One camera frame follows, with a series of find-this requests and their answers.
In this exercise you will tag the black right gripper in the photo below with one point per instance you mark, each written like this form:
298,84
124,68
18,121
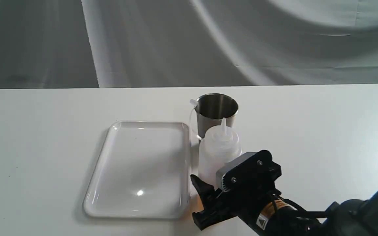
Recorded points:
255,208

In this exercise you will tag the translucent squeeze bottle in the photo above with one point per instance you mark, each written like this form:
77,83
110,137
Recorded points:
220,145

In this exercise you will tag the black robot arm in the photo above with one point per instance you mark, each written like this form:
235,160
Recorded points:
350,218

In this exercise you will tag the stainless steel cup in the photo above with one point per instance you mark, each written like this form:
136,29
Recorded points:
211,109

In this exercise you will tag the white plastic tray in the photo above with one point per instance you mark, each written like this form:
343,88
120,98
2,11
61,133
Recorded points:
142,172

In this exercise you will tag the grey white backdrop curtain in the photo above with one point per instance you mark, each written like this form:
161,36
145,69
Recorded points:
187,43

